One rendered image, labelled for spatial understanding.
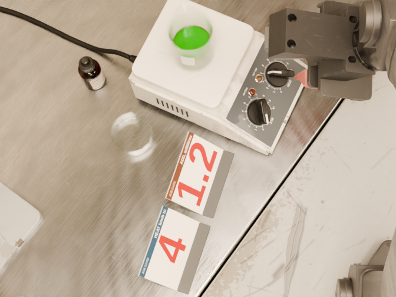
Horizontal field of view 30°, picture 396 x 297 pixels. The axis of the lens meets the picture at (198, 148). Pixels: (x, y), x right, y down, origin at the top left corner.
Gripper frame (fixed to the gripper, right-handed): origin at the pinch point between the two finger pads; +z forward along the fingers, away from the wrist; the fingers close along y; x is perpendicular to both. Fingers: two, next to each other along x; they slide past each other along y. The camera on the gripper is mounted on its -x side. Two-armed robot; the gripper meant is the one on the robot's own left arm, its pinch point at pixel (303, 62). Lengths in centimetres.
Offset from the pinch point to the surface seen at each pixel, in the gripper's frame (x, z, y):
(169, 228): -12.1, 10.3, 20.4
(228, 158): -3.8, 11.5, 11.2
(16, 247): -28.9, 20.2, 23.5
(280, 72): 0.0, 5.4, 0.4
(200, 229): -7.7, 11.0, 20.4
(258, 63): -2.2, 7.2, -0.8
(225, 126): -6.3, 7.6, 7.5
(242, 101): -4.3, 7.1, 4.2
